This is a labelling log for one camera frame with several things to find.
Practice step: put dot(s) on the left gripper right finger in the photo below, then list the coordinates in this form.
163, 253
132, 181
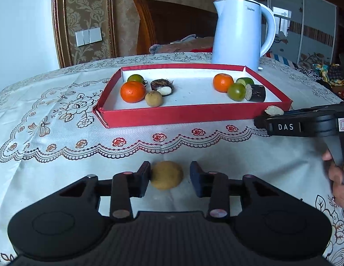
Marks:
214, 186

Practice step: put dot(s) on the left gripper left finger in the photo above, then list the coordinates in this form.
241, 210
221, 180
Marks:
127, 185

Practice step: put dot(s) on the dark sugarcane piece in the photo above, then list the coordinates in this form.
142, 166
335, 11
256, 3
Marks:
255, 93
273, 111

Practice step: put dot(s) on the small tan longan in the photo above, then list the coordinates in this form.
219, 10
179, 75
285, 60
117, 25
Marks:
154, 99

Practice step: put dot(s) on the small orange tangerine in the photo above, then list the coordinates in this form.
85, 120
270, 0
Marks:
132, 92

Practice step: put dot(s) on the green cucumber piece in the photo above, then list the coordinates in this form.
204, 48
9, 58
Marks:
245, 81

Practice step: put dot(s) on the large orange tangerine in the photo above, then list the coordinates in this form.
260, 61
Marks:
222, 82

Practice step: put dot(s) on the dark water chestnut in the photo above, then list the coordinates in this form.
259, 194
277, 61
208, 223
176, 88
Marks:
163, 86

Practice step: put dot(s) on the green tomato with stem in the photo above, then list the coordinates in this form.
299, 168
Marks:
137, 78

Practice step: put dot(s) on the person right hand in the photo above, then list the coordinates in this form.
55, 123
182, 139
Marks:
336, 176

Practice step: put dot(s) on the dark clothes pile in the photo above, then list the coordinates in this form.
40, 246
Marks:
330, 75

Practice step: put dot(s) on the striped colourful bedding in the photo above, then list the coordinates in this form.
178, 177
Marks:
286, 61

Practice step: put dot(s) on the floral lace tablecloth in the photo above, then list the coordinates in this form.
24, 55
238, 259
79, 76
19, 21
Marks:
49, 138

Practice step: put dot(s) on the red shallow box tray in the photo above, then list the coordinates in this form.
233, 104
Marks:
193, 100

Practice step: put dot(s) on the sliding glass wardrobe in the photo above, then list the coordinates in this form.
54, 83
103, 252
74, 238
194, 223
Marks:
305, 30

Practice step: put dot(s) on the white electric kettle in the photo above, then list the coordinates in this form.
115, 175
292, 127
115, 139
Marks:
245, 31

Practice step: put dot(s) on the patterned pillow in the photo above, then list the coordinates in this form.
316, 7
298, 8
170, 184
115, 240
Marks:
191, 43

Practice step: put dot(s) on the white wall switch panel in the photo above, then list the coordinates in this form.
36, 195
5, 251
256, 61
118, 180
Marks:
88, 36

